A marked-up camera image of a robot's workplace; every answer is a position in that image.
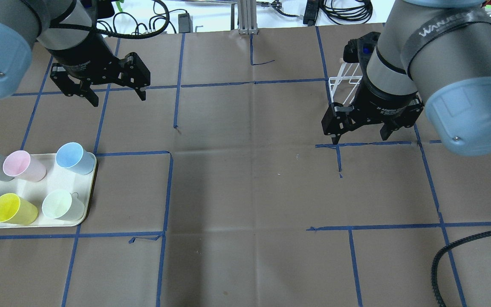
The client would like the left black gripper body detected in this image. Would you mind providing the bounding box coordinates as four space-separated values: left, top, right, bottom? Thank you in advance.
47 33 131 87

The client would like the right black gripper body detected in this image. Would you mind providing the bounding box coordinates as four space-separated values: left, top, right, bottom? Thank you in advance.
349 81 424 127

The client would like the light blue plastic cup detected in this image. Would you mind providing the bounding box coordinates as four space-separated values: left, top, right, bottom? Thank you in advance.
56 142 96 175

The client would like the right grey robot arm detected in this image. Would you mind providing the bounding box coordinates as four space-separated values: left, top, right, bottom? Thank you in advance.
321 0 491 156

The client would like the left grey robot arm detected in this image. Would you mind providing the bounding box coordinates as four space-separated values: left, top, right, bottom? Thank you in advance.
0 0 151 107

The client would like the pink plastic cup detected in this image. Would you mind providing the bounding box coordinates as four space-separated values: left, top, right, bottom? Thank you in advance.
3 150 47 182

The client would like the pale green plastic cup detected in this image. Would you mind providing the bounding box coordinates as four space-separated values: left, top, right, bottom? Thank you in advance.
41 190 86 221

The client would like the yellow plastic cup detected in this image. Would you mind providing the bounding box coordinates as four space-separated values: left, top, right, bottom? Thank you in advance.
0 193 39 226

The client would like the black power adapter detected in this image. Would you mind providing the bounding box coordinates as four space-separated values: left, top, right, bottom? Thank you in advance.
178 12 193 33

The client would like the cream plastic tray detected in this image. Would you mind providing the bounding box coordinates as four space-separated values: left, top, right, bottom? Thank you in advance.
0 153 98 228

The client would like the black power strip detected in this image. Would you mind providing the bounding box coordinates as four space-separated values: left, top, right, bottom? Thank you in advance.
303 0 320 26

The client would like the white wire cup rack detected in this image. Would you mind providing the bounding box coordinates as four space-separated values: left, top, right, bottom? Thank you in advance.
329 58 363 107

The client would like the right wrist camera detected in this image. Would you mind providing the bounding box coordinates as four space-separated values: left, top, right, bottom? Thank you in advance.
342 32 381 64

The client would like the coiled black cable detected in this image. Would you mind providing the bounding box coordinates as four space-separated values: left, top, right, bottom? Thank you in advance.
320 0 374 25

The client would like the aluminium frame post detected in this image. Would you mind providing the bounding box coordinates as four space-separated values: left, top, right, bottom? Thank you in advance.
237 0 258 35

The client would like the black braided cable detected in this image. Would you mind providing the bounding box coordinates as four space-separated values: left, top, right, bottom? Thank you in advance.
431 225 491 307

